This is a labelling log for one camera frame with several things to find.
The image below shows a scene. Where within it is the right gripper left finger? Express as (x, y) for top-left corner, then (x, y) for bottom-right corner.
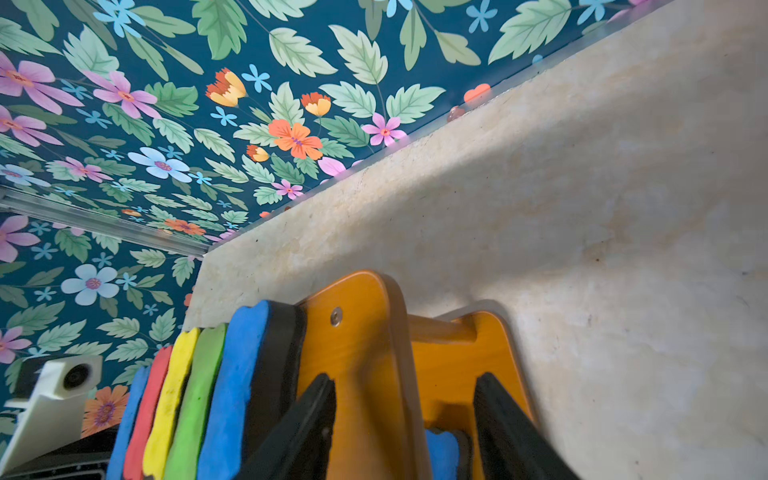
(236, 373), (336, 479)

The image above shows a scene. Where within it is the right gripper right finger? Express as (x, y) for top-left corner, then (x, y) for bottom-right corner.
(473, 372), (578, 480)

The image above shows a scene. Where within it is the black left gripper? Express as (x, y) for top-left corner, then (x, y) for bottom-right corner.
(1, 428), (117, 480)

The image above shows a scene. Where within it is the red eraser top shelf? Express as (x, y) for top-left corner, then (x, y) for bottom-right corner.
(121, 346), (173, 480)

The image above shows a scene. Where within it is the yellow eraser top shelf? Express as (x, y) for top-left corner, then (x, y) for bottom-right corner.
(142, 328), (200, 479)

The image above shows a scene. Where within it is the green eraser top shelf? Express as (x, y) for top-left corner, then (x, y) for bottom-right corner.
(164, 324), (227, 480)

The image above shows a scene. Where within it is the blue eraser bottom shelf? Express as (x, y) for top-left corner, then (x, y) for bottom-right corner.
(426, 429), (472, 480)

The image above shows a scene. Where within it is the orange wooden two-tier shelf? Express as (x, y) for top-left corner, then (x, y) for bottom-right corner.
(298, 270), (536, 479)

